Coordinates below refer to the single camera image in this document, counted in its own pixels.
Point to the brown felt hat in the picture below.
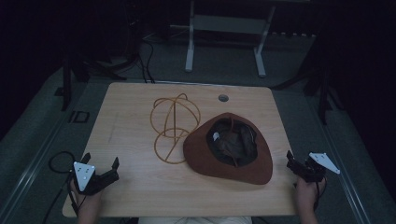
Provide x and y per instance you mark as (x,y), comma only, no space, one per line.
(199,152)

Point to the person's right hand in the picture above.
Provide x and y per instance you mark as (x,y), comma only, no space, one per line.
(306,194)

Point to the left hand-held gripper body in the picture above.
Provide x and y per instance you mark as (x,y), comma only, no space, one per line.
(84,174)

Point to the white metal desk frame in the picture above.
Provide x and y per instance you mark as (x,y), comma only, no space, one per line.
(229,24)

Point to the black metal stand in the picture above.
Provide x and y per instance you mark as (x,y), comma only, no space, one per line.
(322,93)
(66,84)

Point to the person's left hand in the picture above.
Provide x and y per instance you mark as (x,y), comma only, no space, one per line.
(88,200)

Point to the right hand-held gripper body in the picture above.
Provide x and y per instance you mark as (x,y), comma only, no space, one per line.
(314,168)

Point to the black floor socket box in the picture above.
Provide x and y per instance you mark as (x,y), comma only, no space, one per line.
(79,117)

